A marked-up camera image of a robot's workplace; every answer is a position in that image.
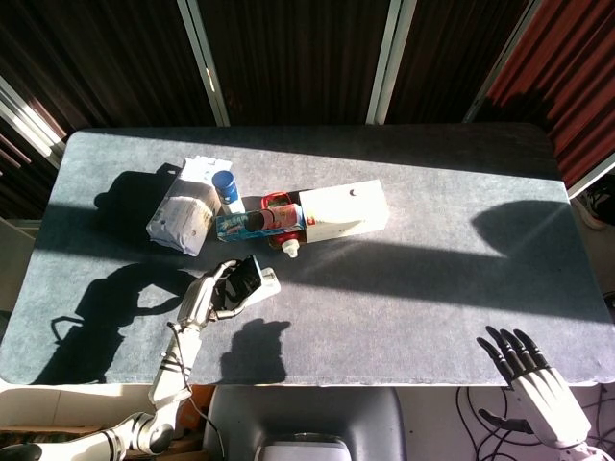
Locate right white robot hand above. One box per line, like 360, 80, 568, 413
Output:
477, 325, 592, 450

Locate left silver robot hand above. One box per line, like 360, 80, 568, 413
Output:
176, 258, 251, 328

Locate black smartphone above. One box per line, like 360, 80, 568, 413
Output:
225, 255, 264, 303

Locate white soft tissue pack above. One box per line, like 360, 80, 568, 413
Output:
145, 156, 234, 257

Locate blue cookie box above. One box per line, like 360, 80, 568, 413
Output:
215, 204, 308, 243

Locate orange box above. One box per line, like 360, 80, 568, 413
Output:
184, 383, 215, 426

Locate red bottle white cap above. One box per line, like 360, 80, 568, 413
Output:
260, 191, 304, 259

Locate blue capped bottle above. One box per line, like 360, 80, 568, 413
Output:
211, 170, 246, 215

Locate white cardboard box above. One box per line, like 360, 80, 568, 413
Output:
297, 179, 391, 245

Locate white robot chest housing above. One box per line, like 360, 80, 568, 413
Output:
254, 433, 357, 461

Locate blue grey table mat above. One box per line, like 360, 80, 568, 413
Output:
0, 123, 615, 388

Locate black white shoe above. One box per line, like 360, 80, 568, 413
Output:
583, 184, 615, 231

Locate red curtain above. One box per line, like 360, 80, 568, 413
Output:
484, 0, 615, 188

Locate black tangled cables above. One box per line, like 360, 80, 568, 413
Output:
455, 386, 615, 461

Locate white window frame post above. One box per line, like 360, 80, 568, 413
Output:
366, 0, 418, 125
176, 0, 231, 127
463, 0, 544, 124

